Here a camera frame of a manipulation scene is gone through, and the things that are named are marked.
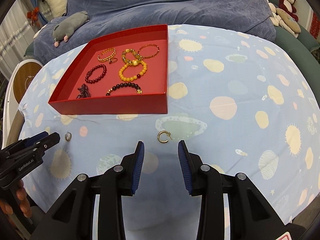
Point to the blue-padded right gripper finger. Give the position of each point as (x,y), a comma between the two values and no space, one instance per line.
(232,201)

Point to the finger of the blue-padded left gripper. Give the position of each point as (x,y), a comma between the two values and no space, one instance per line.
(72,214)

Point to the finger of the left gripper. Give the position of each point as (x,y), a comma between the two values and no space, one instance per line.
(25,143)
(44,144)

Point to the gold hoop earring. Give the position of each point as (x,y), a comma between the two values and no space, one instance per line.
(164,137)

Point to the gold bangle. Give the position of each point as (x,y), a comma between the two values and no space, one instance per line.
(148,51)

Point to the white round wooden-top stool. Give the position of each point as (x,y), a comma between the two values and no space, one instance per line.
(19,82)

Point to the red cardboard box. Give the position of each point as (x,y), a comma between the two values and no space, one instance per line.
(109,77)

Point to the grey mouse plush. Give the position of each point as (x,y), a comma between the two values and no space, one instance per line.
(65,29)

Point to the light blue patterned sheet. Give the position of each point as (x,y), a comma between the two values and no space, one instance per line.
(238,101)

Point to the blue curtain with red bow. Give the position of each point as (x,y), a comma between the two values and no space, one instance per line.
(35,16)

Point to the beige plush toy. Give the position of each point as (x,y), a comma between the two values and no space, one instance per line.
(280,18)

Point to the blue-grey blanket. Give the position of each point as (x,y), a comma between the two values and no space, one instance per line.
(162,5)

